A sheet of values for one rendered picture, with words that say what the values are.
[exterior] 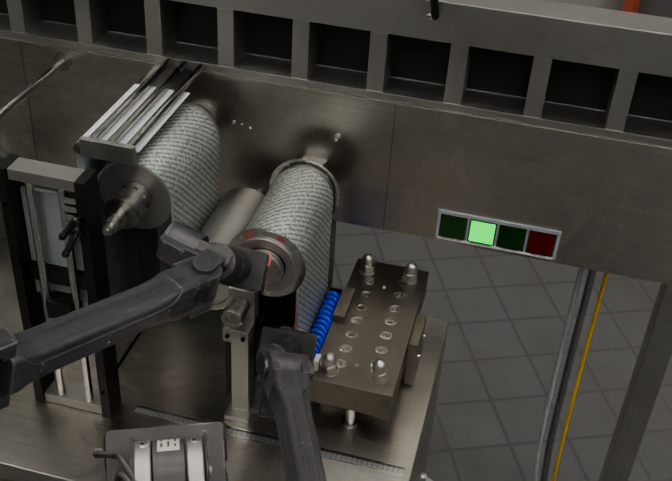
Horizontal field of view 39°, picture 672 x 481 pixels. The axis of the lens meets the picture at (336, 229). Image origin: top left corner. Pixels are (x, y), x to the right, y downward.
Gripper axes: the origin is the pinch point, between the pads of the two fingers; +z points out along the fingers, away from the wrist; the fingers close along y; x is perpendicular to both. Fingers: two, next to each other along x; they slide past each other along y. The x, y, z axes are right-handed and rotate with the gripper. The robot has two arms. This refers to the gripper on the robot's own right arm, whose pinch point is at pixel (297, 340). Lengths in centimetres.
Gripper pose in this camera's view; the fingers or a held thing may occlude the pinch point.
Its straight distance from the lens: 182.7
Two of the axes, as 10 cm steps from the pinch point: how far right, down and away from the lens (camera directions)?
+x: 1.7, -9.8, -0.9
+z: 1.9, -0.5, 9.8
